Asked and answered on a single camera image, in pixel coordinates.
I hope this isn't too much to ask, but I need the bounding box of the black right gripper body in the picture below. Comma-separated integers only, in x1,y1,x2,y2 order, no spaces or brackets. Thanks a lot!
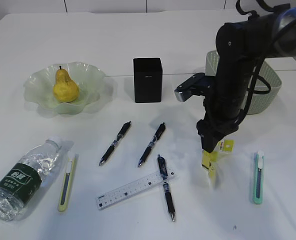
196,110,239,137

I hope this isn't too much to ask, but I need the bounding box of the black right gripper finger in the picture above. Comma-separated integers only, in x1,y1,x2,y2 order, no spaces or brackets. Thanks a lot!
200,134,225,153

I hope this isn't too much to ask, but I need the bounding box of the yellow waste paper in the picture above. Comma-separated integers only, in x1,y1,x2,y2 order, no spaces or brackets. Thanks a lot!
201,138,235,188

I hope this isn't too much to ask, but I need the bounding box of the yellow pear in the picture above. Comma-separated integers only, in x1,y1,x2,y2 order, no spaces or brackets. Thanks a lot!
52,65,80,103

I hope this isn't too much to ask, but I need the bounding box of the clear water bottle green label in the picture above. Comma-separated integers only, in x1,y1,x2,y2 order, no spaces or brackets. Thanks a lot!
0,136,63,221

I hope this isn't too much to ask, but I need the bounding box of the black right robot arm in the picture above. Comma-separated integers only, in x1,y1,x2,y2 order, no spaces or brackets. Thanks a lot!
196,0,296,153

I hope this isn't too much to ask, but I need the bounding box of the black pen middle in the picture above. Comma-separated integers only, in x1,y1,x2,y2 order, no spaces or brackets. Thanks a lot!
137,122,166,168

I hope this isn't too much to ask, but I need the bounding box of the green woven plastic basket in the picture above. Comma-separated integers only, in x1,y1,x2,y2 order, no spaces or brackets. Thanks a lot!
205,50,282,115

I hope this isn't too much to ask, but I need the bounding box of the black pen on ruler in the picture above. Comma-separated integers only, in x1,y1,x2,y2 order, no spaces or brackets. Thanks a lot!
157,154,176,223

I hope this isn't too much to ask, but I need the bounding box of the black pen left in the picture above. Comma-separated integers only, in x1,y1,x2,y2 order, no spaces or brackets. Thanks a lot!
98,121,131,167

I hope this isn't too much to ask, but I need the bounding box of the black square pen holder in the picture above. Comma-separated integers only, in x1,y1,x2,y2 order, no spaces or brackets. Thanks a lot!
133,57,163,103

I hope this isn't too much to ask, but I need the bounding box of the clear plastic ruler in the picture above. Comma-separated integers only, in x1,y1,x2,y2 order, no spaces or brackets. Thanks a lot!
96,168,177,210

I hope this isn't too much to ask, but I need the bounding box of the yellow utility knife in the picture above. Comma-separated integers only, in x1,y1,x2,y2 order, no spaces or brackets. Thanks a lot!
57,153,79,213

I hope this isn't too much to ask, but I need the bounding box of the green wavy glass plate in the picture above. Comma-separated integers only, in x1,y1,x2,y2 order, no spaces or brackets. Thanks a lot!
23,61,106,115

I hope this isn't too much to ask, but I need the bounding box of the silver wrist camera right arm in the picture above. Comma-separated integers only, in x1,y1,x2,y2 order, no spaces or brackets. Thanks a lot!
174,72,215,102

